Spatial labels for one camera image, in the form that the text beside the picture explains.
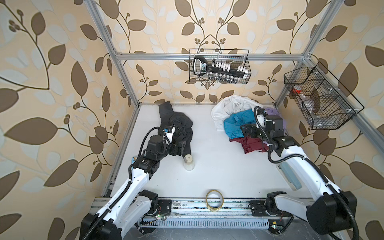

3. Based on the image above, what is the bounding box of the right black wire basket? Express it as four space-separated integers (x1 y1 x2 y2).
284 62 364 130

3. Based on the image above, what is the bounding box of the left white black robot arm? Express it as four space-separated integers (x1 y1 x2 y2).
80 126 186 240

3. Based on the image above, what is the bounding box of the aluminium front rail base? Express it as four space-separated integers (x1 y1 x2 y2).
86 197 337 230

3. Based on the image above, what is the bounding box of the maroon cloth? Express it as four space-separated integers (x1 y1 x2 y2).
230 137 269 154

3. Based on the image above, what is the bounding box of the light blue flat case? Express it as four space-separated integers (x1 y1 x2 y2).
277 162 302 191

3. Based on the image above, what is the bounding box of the black wire basket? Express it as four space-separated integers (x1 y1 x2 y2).
284 62 364 130
189 48 252 85

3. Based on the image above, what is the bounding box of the small clear plastic bottle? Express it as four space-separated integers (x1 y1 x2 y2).
184 154 195 171

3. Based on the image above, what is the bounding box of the teal cloth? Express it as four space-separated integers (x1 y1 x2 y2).
223 109 256 139

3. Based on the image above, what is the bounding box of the dark grey cloth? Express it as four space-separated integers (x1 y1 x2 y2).
159 102 193 158

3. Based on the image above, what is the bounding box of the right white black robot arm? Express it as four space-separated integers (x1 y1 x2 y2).
241 106 360 240

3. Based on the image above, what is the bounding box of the black tool with white labels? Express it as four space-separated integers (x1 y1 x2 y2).
189 55 252 79

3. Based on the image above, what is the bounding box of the red capped clear bottle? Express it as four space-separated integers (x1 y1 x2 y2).
292 85 307 101

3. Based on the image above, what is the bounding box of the white cloth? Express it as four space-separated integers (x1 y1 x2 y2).
211 95 264 131

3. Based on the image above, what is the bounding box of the small blue printed packet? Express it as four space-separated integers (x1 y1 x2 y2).
131 156 138 164

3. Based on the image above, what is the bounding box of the back black wire basket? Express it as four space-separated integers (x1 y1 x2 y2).
189 48 252 85

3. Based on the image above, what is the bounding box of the yellow tape roll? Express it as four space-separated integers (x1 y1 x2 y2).
205 190 224 213

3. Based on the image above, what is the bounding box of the purple cloth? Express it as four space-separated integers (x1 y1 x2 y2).
265 108 283 120

